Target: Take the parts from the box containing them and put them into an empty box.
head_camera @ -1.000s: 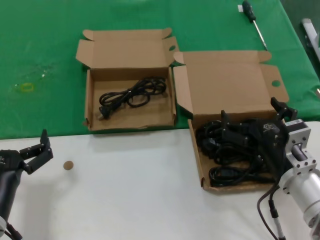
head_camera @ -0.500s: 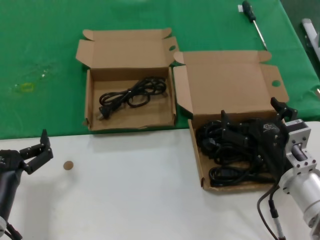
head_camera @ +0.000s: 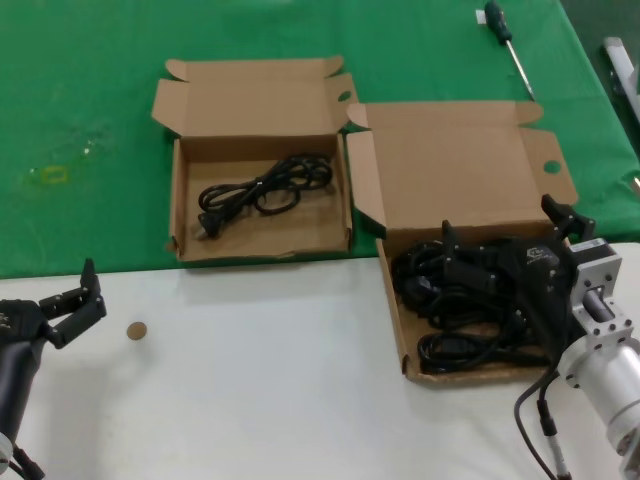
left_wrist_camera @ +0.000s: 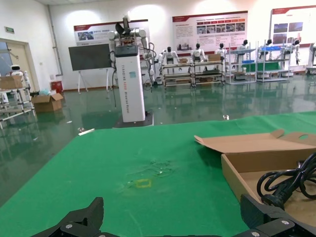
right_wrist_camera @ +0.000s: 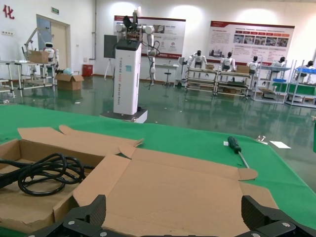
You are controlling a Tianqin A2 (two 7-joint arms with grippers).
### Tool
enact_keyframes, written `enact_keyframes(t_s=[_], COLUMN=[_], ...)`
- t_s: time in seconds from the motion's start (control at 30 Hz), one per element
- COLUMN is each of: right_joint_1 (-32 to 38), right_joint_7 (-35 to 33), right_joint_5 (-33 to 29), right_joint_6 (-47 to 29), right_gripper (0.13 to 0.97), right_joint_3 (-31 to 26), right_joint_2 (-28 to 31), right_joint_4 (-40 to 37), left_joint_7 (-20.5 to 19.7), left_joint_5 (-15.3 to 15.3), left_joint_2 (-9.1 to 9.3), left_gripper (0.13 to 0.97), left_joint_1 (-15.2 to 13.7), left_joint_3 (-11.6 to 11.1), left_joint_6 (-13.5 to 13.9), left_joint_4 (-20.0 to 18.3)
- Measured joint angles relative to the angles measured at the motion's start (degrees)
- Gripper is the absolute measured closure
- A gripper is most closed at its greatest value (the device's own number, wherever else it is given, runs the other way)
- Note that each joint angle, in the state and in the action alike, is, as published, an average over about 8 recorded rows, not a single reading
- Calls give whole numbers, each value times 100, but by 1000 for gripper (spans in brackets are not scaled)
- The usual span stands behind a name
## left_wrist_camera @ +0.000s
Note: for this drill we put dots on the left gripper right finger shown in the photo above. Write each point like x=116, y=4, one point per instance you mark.
x=269, y=219

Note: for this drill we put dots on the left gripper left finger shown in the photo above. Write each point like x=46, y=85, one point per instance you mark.
x=84, y=219

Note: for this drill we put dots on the open brown cardboard box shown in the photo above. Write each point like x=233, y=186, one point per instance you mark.
x=247, y=145

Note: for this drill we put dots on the red box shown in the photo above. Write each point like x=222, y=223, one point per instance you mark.
x=56, y=87

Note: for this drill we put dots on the green table cloth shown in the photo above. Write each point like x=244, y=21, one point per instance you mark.
x=98, y=172

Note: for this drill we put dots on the white strip on floor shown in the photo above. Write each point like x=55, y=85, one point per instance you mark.
x=86, y=131

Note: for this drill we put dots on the open cardboard carton on floor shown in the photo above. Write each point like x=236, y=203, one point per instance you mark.
x=45, y=105

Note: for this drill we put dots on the white tube rack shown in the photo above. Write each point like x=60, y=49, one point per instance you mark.
x=21, y=98

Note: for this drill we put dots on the tall metal shelf rack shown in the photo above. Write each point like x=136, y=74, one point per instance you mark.
x=274, y=72
x=240, y=74

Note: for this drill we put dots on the closed brown cardboard carton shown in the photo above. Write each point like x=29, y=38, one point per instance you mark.
x=11, y=82

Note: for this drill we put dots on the low metal shelf rack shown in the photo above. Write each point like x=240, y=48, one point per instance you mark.
x=176, y=74
x=208, y=72

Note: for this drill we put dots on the dark display screen on stand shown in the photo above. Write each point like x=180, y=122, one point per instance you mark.
x=89, y=56

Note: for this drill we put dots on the small round-headed white robot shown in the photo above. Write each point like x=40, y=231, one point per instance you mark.
x=16, y=70

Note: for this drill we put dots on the white humanoid robot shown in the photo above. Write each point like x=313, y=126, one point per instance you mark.
x=169, y=55
x=197, y=53
x=268, y=42
x=244, y=44
x=296, y=44
x=221, y=52

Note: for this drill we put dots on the beige door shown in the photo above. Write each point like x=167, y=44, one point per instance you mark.
x=19, y=56

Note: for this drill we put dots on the green exit sign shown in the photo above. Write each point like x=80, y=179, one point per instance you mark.
x=9, y=29

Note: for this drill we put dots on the grey wall pipe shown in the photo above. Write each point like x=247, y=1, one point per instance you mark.
x=53, y=37

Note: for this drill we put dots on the wall poster with red header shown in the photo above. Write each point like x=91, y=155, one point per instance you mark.
x=93, y=33

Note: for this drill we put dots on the wide wall poster with photos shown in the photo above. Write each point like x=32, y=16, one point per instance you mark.
x=209, y=32

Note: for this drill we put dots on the wall poster with dark photos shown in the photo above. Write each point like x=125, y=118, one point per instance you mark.
x=286, y=22

